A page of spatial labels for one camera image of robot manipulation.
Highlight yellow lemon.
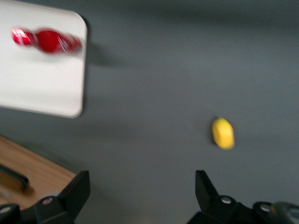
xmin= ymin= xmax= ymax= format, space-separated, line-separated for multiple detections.
xmin=211 ymin=116 xmax=235 ymax=151

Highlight wooden drawer cabinet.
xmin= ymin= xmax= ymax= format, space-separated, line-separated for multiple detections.
xmin=0 ymin=134 xmax=78 ymax=210

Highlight beige rectangular tray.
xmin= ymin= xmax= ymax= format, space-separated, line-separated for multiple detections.
xmin=0 ymin=0 xmax=88 ymax=119

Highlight red coke bottle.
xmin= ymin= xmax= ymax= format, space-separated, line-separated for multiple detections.
xmin=10 ymin=27 xmax=83 ymax=55

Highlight black metal drawer handle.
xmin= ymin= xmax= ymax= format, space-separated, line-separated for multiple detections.
xmin=0 ymin=163 xmax=30 ymax=191

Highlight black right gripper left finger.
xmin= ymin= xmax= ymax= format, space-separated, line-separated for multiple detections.
xmin=0 ymin=170 xmax=91 ymax=224

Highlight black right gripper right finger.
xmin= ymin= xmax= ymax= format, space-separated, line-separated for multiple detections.
xmin=185 ymin=169 xmax=288 ymax=224

